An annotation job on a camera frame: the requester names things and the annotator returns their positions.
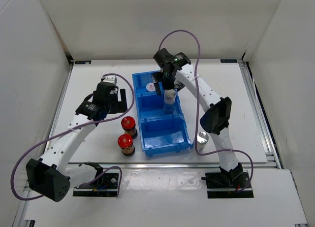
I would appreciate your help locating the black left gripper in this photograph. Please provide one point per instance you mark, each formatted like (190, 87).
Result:
(120, 106)

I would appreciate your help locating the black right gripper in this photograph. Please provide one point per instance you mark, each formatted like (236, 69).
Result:
(157, 78)

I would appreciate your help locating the silver lid blue bottle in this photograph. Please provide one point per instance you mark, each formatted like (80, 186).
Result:
(169, 100)

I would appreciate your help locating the white lid sauce jar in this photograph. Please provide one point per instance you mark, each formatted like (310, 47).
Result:
(150, 87)

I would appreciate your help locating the red lid sauce jar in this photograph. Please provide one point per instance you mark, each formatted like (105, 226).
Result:
(125, 142)
(129, 126)

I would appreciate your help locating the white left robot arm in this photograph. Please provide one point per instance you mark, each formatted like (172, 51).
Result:
(49, 175)

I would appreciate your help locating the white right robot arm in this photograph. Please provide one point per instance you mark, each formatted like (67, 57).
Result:
(217, 109)

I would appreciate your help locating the blue plastic divided bin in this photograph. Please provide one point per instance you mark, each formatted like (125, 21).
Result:
(160, 132)

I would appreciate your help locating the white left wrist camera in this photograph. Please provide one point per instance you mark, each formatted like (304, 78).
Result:
(109, 80)

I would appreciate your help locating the aluminium table edge rail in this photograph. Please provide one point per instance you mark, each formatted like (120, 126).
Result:
(271, 164)

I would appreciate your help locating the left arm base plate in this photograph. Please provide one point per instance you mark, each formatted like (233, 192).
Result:
(107, 182)

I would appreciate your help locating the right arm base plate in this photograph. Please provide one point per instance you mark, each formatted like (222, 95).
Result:
(220, 188)

